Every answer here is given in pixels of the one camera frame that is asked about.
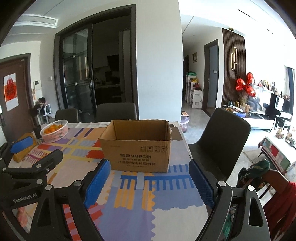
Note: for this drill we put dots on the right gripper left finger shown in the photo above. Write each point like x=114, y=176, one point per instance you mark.
x=84, y=193

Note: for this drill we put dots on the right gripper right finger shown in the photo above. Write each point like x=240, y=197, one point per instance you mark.
x=217, y=198

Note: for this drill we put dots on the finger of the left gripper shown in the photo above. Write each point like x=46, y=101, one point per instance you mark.
x=46, y=164
x=21, y=145

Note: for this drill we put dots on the yellow woven tissue box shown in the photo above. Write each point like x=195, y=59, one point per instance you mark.
x=19, y=156

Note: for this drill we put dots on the pink basket of oranges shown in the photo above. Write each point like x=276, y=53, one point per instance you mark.
x=54, y=131

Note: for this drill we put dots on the brown entrance door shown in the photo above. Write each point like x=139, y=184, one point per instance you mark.
x=16, y=97

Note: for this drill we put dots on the dark chair right side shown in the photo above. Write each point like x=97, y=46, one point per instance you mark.
x=221, y=143

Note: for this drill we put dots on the dark chair far left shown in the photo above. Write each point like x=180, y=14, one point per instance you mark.
x=69, y=114

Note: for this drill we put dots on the colourful patterned tablecloth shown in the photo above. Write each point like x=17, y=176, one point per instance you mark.
x=131, y=205

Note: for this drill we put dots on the brown cardboard box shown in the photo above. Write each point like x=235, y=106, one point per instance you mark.
x=137, y=145

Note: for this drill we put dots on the dark chair behind table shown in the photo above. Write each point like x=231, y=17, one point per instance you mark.
x=116, y=111

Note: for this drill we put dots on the white storage shelf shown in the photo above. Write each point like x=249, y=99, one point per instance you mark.
x=193, y=92

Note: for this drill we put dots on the red balloon decoration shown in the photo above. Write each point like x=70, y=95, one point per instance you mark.
x=245, y=85

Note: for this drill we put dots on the black glass sliding door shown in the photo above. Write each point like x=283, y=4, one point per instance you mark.
x=95, y=61

